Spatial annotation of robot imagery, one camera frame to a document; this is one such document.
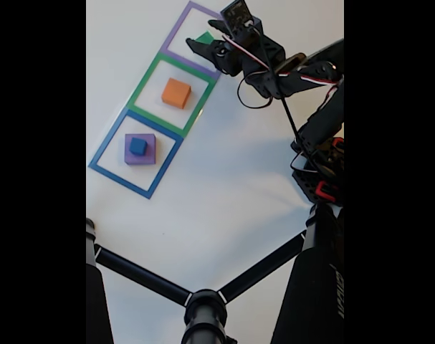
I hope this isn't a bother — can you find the green cube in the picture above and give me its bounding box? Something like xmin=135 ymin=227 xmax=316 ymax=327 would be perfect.
xmin=195 ymin=31 xmax=215 ymax=46

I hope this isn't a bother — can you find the orange block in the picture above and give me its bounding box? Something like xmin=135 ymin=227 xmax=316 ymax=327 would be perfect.
xmin=161 ymin=77 xmax=192 ymax=110

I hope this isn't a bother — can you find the small blue cube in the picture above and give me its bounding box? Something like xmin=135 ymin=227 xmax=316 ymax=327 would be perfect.
xmin=129 ymin=138 xmax=148 ymax=156

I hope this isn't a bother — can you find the purple block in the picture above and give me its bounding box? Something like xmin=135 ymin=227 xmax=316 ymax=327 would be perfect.
xmin=124 ymin=133 xmax=157 ymax=166

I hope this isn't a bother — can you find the red black table clamp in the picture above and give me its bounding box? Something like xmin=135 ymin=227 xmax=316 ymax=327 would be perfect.
xmin=315 ymin=181 xmax=342 ymax=202

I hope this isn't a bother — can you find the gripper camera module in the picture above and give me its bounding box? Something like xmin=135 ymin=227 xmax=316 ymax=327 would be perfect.
xmin=219 ymin=0 xmax=264 ymax=42

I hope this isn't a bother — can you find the purple square frame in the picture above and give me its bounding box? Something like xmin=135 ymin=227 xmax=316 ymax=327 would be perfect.
xmin=159 ymin=0 xmax=227 ymax=80

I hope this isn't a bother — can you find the black cable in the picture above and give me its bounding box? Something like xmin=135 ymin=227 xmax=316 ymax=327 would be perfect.
xmin=236 ymin=28 xmax=325 ymax=173

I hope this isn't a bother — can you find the green square frame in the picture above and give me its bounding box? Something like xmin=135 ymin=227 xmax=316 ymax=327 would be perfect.
xmin=125 ymin=51 xmax=218 ymax=139

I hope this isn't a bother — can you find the blue square frame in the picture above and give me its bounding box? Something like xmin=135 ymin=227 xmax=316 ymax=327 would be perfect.
xmin=87 ymin=108 xmax=185 ymax=201

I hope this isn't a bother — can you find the black camera tripod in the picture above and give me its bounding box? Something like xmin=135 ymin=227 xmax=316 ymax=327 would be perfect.
xmin=86 ymin=202 xmax=345 ymax=344

